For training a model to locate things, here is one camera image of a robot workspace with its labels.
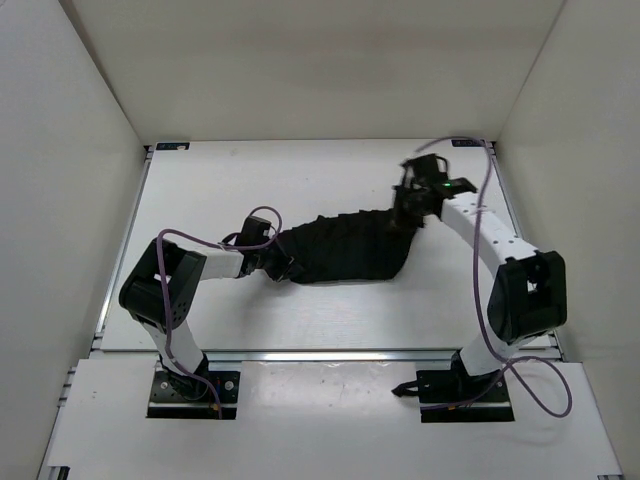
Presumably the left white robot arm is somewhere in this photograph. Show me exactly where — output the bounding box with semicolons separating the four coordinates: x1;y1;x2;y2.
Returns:
118;212;300;398

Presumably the purple cable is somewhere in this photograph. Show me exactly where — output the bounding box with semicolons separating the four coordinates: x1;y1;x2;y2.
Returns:
155;205;284;420
414;137;574;417

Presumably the right blue corner label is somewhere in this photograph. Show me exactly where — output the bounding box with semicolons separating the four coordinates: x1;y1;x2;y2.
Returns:
451;139;484;148

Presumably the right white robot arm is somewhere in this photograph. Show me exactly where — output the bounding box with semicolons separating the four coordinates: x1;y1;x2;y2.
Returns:
393;154;567;401

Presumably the aluminium front rail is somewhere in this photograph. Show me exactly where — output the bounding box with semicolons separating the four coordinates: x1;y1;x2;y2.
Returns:
199;349;561;364

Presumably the left blue corner label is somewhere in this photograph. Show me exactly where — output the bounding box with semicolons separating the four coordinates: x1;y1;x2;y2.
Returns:
155;142;190;151

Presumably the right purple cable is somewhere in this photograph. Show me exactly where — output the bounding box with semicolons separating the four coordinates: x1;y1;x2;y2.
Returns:
414;137;574;417

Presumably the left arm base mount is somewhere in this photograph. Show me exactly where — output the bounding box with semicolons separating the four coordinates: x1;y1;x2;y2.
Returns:
146;364;241;420

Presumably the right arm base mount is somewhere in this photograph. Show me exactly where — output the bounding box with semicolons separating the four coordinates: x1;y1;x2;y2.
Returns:
391;352;515;424

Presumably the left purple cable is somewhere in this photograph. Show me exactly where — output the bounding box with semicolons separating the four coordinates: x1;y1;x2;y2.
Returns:
155;205;284;420

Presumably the black pleated skirt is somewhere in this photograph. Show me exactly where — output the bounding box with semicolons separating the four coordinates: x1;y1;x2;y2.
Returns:
278;209;420;284

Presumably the blue corner label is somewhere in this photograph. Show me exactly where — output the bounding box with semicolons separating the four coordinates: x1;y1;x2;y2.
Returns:
155;142;190;151
451;139;484;148

